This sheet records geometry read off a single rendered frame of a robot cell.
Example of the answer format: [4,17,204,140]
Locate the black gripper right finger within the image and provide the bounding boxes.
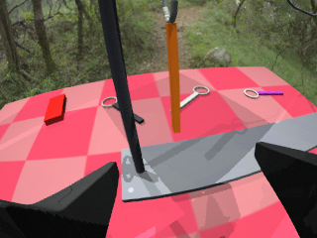
[254,142,317,238]

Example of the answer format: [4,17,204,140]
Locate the dark grey handle with white loop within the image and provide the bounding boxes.
[100,96,144,124]

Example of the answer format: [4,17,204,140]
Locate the white loop with purple handle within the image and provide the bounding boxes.
[243,88,284,98]

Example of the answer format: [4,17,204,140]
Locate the white rod with loop at one end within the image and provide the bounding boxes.
[179,86,210,110]

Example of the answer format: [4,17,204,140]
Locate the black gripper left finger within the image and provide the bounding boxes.
[0,162,119,238]

